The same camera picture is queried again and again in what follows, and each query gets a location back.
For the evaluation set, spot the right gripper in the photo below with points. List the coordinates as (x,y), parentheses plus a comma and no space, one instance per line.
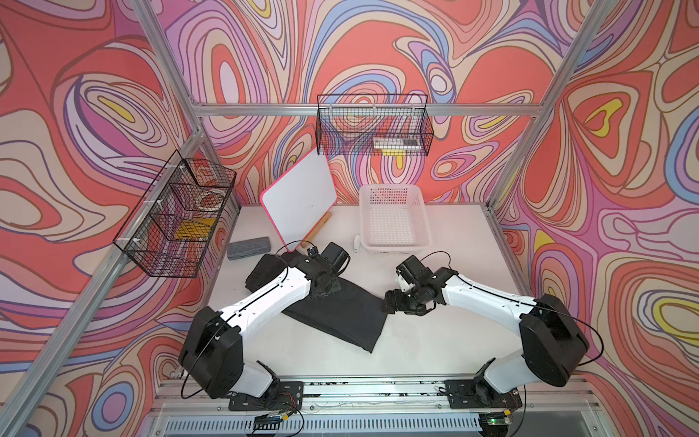
(394,297)

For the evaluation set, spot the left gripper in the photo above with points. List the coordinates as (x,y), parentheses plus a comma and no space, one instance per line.
(336,286)

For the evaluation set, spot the black long pants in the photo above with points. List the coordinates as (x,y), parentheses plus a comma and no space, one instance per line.
(351,314)

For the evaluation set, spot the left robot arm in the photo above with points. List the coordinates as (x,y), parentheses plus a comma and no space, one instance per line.
(213,352)

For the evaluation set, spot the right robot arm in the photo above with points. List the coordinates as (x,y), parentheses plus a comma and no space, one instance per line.
(552,345)

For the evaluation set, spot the wooden whiteboard stand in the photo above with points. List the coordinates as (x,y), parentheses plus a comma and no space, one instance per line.
(315,230)

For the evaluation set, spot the pink framed whiteboard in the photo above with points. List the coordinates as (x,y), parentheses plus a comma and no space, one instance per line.
(297,201)

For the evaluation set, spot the white plastic basket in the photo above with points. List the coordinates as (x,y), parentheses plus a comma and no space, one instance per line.
(393,219)

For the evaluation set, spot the grey eraser block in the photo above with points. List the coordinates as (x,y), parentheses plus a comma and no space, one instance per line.
(242,249)

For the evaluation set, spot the yellow item in basket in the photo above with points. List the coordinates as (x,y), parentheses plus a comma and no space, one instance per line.
(194,230)

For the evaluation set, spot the silver box in basket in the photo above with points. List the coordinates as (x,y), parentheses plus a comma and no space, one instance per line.
(397,145)

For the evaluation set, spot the green circuit board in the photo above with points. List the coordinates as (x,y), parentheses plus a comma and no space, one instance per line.
(268,422)

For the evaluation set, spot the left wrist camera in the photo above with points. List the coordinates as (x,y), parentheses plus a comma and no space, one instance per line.
(334,255)

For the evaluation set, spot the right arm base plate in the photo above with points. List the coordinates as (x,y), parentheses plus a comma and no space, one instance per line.
(472,394)

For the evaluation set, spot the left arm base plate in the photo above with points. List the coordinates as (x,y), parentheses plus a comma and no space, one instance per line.
(281,396)

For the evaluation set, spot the black wire basket back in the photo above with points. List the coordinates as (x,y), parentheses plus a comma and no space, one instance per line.
(347,123)

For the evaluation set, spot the black wire basket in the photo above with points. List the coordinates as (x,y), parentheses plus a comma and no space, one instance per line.
(184,189)
(347,123)

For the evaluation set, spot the black wire basket left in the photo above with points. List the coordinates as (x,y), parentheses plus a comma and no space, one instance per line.
(184,189)

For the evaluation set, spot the aluminium front rail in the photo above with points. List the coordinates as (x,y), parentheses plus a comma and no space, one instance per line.
(394,394)

